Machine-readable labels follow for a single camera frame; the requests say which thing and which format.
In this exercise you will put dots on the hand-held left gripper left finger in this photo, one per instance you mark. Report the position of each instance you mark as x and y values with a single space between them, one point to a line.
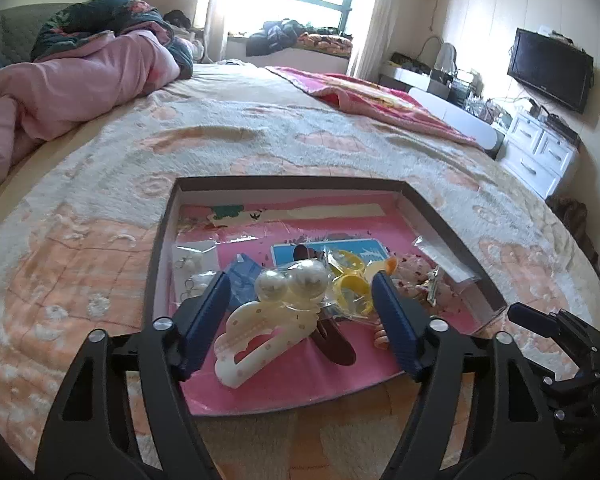
207 315

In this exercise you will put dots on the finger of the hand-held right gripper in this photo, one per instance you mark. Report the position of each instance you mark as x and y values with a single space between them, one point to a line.
532 317
575 397

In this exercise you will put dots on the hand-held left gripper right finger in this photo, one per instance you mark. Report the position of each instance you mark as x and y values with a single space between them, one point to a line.
395 320

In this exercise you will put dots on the small blue bag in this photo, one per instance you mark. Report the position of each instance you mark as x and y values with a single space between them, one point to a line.
242 280

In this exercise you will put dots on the pearl earrings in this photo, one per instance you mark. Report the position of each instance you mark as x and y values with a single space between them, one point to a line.
192 262

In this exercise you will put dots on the yellow bangles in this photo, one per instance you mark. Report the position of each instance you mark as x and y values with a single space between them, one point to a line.
352 284

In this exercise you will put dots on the maroon hair clip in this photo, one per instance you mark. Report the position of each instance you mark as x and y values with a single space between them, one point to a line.
337 345

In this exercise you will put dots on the clear plastic jewelry bag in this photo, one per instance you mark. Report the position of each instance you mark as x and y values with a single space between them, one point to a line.
450 265

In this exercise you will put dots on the white cloud hair clip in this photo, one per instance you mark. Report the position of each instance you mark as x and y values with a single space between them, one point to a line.
292 325

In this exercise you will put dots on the large pearl hair accessory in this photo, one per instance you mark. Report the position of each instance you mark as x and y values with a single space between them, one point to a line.
307 282

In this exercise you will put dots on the shallow pink cardboard box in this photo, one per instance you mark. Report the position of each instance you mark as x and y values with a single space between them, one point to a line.
280 377

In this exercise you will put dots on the brown bag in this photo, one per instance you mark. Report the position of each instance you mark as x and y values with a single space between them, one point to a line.
570 215

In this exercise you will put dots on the white drawer dresser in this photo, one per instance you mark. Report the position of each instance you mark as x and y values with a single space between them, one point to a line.
540 152

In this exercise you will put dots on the black set-top box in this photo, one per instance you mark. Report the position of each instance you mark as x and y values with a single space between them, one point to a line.
562 125

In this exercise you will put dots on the white bed footboard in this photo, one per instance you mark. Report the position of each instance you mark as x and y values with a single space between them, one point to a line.
460 115

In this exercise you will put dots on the pink printed blanket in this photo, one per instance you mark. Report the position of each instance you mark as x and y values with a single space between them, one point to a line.
380 100

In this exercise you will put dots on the white desk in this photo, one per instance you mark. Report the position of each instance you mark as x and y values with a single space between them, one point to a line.
405 79

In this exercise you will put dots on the pink quilt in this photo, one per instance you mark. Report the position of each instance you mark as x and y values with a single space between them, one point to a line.
95 80

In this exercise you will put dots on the white window seat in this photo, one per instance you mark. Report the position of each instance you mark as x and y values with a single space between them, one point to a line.
305 60

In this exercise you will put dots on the dark jacket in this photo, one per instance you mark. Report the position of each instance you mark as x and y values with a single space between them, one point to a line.
275 37

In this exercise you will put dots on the pile of colourful clothing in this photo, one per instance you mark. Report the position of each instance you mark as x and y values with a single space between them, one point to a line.
327 41

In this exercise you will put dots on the cream curtain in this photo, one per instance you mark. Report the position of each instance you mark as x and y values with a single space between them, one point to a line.
375 25

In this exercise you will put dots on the black bag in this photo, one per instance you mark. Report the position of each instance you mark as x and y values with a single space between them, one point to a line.
177 17

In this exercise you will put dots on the sheer white curtain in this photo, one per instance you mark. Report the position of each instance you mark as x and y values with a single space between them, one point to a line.
212 10

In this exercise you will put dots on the dark floral duvet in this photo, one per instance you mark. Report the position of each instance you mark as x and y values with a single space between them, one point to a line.
90 17

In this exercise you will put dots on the grey padded headboard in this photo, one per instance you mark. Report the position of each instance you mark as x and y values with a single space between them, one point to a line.
10 30

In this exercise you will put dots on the black wall television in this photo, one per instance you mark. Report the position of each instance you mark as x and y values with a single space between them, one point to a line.
550 67

